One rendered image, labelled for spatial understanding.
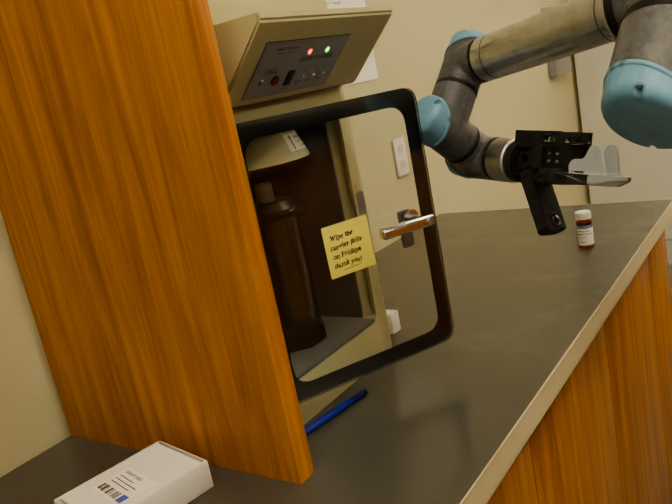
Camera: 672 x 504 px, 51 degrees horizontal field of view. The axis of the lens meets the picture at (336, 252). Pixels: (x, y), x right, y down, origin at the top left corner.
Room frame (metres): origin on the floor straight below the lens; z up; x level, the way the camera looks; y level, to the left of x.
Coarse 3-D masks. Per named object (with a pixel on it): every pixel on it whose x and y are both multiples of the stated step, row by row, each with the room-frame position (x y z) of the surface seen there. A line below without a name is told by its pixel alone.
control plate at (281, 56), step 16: (272, 48) 0.90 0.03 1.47; (288, 48) 0.93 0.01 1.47; (304, 48) 0.96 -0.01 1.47; (320, 48) 0.99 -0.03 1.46; (336, 48) 1.03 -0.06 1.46; (272, 64) 0.92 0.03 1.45; (288, 64) 0.95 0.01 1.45; (304, 64) 0.99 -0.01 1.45; (320, 64) 1.02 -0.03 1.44; (256, 80) 0.92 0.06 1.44; (304, 80) 1.01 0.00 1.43; (320, 80) 1.05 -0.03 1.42; (256, 96) 0.94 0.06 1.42
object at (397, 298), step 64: (256, 128) 0.93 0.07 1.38; (320, 128) 0.97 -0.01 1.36; (384, 128) 1.02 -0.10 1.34; (256, 192) 0.92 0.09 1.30; (320, 192) 0.96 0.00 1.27; (384, 192) 1.01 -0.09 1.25; (320, 256) 0.95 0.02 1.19; (384, 256) 1.00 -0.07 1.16; (320, 320) 0.95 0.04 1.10; (384, 320) 0.99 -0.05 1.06; (448, 320) 1.04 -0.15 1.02; (320, 384) 0.94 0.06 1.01
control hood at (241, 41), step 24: (216, 24) 0.89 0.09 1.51; (240, 24) 0.86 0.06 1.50; (264, 24) 0.86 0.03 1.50; (288, 24) 0.90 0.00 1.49; (312, 24) 0.94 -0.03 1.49; (336, 24) 0.99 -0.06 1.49; (360, 24) 1.04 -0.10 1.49; (384, 24) 1.10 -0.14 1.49; (240, 48) 0.87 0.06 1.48; (360, 48) 1.09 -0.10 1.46; (240, 72) 0.88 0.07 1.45; (336, 72) 1.08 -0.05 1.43; (240, 96) 0.91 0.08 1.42; (264, 96) 0.96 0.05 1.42
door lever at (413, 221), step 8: (408, 216) 1.02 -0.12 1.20; (416, 216) 1.01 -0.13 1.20; (424, 216) 0.98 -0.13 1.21; (432, 216) 0.98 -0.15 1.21; (400, 224) 0.96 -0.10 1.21; (408, 224) 0.96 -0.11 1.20; (416, 224) 0.97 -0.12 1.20; (424, 224) 0.98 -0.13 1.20; (432, 224) 0.98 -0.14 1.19; (384, 232) 0.95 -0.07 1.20; (392, 232) 0.95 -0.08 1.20; (400, 232) 0.96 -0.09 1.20; (408, 232) 0.97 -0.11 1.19
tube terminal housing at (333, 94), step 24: (216, 0) 0.96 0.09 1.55; (240, 0) 1.00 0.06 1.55; (264, 0) 1.04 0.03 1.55; (288, 0) 1.09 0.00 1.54; (312, 0) 1.14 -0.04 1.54; (288, 96) 1.05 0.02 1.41; (312, 96) 1.10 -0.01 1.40; (336, 96) 1.15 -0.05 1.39; (240, 120) 0.96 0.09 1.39; (312, 408) 0.97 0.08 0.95
